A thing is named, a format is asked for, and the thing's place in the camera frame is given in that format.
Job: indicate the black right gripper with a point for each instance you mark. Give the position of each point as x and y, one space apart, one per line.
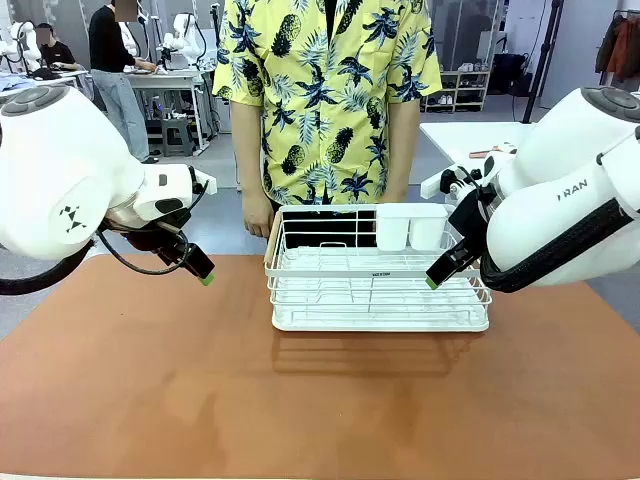
470 215

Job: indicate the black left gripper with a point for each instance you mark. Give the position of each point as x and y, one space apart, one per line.
167 245

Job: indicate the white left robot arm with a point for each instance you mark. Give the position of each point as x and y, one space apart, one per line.
50 165

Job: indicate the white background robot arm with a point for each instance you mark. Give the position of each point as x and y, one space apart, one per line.
20 45
185 40

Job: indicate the person's right forearm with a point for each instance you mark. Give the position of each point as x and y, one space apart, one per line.
247 150

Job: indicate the person's left forearm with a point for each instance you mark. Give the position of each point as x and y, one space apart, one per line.
402 150

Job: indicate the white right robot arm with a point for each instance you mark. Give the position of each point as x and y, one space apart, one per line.
550 220

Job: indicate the person's right hand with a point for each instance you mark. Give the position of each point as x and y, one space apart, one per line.
259 217

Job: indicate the white plastic cutlery holder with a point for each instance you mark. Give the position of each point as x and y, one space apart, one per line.
392 230

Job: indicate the red white tool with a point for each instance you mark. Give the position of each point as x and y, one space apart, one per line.
492 150

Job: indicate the black trousers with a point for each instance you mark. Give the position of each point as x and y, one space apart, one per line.
320 225

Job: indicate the large white table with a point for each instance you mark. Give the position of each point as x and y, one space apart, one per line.
465 137

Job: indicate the grey step stool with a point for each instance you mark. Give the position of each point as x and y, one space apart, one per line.
177 135

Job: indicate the wooden shoe rack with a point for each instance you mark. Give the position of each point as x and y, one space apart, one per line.
457 92

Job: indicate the white background workbench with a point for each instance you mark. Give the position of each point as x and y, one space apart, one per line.
165 80

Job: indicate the person in yellow shirt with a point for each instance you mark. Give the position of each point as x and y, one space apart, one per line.
325 100

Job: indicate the standing person black top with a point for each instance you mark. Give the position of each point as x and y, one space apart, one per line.
117 75

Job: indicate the black tripod stand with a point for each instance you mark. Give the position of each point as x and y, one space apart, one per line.
545 65

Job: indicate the seated person black shirt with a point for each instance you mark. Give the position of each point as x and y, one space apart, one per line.
57 52

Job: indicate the hanging dark clothes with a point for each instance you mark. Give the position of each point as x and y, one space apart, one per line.
620 47

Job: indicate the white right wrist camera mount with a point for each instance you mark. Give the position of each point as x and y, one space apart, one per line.
437 182

